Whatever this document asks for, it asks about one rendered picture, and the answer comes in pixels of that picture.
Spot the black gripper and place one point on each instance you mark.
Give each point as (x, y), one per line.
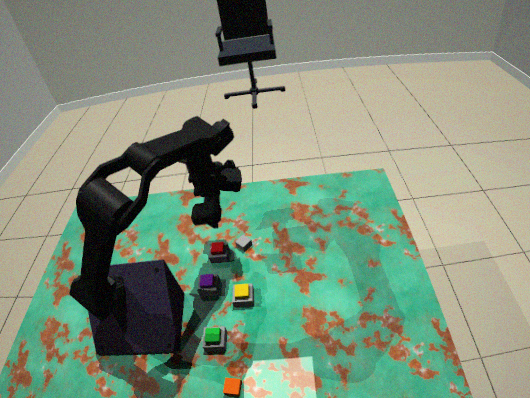
(208, 212)

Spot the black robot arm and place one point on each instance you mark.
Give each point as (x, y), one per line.
(105, 211)

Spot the yellow button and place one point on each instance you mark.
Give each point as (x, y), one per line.
(243, 295)

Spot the red button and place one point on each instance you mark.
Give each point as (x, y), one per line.
(218, 252)

